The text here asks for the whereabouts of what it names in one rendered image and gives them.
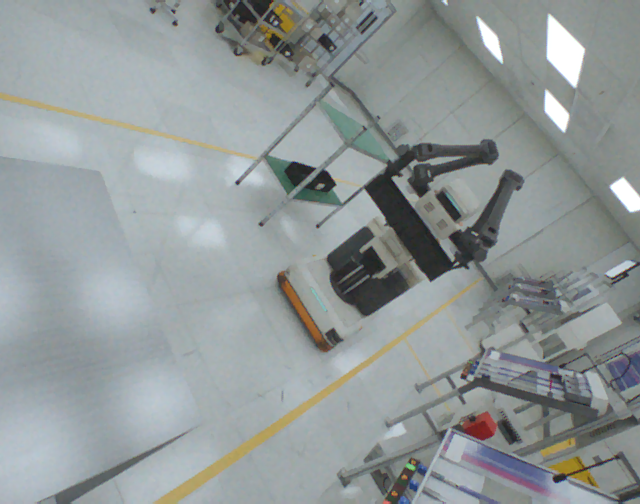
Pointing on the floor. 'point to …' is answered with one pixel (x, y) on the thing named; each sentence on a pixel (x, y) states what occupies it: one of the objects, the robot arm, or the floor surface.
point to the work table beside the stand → (68, 340)
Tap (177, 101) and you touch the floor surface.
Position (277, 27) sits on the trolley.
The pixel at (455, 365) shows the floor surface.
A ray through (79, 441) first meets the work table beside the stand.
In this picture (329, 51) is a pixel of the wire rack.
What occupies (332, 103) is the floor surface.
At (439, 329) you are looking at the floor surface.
